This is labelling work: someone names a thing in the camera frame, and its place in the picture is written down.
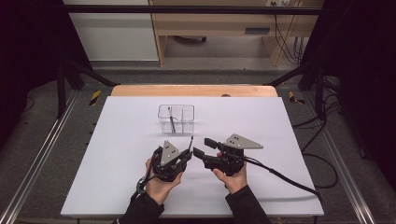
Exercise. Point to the black horizontal frame bar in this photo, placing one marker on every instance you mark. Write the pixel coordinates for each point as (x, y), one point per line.
(186, 9)

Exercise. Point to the clear plastic organizer box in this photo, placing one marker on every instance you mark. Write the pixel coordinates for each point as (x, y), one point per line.
(186, 119)

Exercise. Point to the dark curtain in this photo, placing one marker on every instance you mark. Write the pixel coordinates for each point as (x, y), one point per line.
(28, 46)
(367, 62)

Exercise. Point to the aluminium rail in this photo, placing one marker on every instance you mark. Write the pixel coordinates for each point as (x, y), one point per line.
(31, 174)
(345, 174)

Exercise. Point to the yellow black tape strip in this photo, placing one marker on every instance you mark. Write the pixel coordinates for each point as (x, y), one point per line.
(292, 98)
(95, 97)

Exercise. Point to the black object under desk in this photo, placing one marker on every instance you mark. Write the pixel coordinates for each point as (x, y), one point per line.
(190, 39)

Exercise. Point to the person's right hand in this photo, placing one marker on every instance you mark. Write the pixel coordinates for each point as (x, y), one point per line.
(235, 183)

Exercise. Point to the white power strip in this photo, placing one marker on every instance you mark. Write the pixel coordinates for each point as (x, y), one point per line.
(278, 3)

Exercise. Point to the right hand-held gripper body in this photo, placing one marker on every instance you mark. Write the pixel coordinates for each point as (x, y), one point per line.
(239, 143)

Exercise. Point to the wooden desk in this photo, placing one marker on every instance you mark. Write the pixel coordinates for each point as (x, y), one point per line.
(211, 25)

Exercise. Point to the person's left hand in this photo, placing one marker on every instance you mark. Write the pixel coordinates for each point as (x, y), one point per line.
(160, 189)

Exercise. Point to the black metal stand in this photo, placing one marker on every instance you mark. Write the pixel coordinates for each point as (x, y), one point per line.
(319, 90)
(61, 90)

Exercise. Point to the white cabinet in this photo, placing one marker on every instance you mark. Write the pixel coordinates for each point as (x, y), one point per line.
(115, 37)

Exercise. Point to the white table cover sheet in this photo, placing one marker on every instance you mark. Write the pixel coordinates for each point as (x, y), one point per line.
(118, 155)

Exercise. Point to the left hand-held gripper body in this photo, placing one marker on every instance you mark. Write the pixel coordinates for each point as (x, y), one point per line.
(168, 154)

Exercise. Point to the black makeup brush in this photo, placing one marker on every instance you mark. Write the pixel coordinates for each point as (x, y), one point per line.
(190, 143)
(172, 121)

